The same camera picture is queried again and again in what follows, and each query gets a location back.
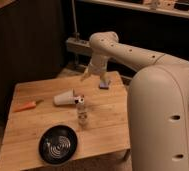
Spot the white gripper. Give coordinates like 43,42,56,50
80,61,107,81

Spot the black ceramic bowl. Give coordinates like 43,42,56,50
38,125,78,165

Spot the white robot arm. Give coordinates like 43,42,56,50
83,31,189,171

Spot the small red white toy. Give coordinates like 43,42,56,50
74,95,84,104

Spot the white paper cup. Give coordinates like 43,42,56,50
53,89,74,106

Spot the vertical metal pole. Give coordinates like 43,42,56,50
71,0,80,41

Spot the clear plastic bottle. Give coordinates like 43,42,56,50
76,101,88,126

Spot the wooden table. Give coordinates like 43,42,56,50
0,71,130,171

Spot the orange carrot toy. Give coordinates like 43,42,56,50
13,100,43,112

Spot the wooden shelf with items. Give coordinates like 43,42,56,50
78,0,189,19

